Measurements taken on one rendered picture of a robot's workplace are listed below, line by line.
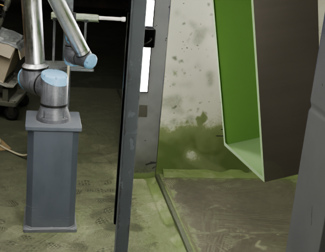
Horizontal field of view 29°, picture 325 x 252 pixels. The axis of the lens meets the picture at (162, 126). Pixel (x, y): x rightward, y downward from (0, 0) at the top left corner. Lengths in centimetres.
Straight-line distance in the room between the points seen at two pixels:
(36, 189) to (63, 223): 26
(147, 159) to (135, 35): 233
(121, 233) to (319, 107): 117
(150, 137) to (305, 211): 289
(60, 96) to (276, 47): 120
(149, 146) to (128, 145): 211
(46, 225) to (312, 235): 236
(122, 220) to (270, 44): 128
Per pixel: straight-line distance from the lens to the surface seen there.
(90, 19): 418
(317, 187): 154
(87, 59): 365
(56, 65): 423
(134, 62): 224
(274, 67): 327
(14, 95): 580
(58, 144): 352
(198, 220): 389
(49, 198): 365
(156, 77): 429
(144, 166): 448
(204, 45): 431
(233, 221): 393
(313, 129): 156
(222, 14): 375
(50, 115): 353
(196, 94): 438
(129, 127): 230
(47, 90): 351
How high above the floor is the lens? 174
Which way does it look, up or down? 18 degrees down
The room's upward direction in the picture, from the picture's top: 5 degrees clockwise
